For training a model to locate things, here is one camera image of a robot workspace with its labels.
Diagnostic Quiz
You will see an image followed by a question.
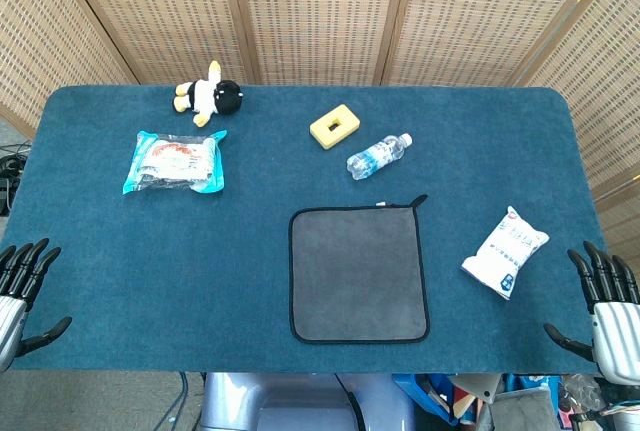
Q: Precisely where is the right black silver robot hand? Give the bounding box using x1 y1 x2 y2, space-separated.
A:
543 240 640 386

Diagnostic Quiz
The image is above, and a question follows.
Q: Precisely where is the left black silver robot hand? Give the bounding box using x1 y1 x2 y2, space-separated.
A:
0 237 73 373

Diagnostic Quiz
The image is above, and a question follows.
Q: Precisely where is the grey and green cloth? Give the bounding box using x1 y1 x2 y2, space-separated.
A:
288 194 432 345

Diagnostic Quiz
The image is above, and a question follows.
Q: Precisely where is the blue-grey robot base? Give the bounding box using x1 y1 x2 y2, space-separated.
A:
199 372 416 431

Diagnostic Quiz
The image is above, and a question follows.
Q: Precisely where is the grey folded cloth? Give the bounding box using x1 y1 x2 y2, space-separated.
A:
492 389 564 431

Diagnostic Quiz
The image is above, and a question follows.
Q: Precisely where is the white blue-print snack bag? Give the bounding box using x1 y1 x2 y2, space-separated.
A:
460 205 550 301

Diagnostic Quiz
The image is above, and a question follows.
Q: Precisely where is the teal clear snack package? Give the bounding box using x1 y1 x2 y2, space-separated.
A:
122 129 229 196

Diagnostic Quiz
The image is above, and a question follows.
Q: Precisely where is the blue plastic bin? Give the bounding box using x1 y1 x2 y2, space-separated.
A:
392 373 461 427

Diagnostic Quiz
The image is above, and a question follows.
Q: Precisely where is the blue felt table cover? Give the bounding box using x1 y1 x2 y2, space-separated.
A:
0 84 634 375

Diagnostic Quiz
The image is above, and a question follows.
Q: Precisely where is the black white yellow plush toy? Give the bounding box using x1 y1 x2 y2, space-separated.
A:
172 60 245 129

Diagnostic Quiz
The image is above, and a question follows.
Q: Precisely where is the clear plastic water bottle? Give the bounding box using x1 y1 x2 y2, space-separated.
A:
346 132 414 182

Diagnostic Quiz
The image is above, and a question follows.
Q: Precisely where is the yellow sponge with hole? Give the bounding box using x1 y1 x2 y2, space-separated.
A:
309 103 362 151

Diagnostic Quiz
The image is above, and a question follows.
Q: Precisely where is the woven wicker folding screen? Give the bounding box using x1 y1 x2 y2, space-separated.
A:
0 0 640 275

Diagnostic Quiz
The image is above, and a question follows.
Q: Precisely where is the black floor cable bundle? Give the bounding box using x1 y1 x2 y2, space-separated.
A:
0 143 32 217

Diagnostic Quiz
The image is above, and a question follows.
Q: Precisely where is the black cable on base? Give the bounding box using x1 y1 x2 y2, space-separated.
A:
333 373 362 431

